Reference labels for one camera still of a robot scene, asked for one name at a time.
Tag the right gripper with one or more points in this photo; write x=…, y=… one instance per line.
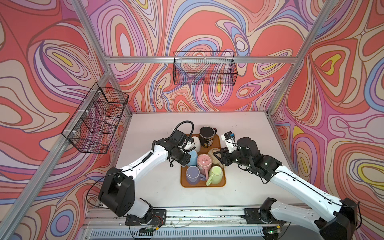
x=225, y=156

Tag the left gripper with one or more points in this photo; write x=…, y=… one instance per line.
x=185, y=160

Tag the light blue mug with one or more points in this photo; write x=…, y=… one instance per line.
x=193, y=159

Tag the white mug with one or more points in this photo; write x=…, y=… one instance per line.
x=198, y=143

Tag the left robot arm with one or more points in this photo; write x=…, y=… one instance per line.
x=118, y=192

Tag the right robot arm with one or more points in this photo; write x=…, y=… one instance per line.
x=327, y=215

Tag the beige speckled mug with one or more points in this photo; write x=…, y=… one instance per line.
x=215, y=161

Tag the light green mug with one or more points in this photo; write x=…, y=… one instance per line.
x=215, y=176

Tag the pink mug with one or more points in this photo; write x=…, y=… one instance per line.
x=204, y=164

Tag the black patterned mug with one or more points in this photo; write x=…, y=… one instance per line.
x=206, y=136

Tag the purple mug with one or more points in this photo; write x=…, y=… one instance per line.
x=194, y=176

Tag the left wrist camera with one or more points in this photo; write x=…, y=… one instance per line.
x=190, y=146

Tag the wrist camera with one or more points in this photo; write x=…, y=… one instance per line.
x=190, y=146
x=230, y=141

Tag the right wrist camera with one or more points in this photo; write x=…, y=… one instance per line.
x=230, y=141

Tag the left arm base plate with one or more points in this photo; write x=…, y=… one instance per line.
x=145, y=216

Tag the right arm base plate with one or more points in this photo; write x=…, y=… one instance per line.
x=257, y=216

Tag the black wire basket back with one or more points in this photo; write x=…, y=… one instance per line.
x=204, y=68

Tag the black wire basket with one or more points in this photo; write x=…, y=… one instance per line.
x=100, y=113
x=204, y=68

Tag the black wire basket left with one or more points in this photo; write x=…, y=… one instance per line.
x=100, y=113

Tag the aluminium mounting rail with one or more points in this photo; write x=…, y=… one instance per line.
x=227, y=216

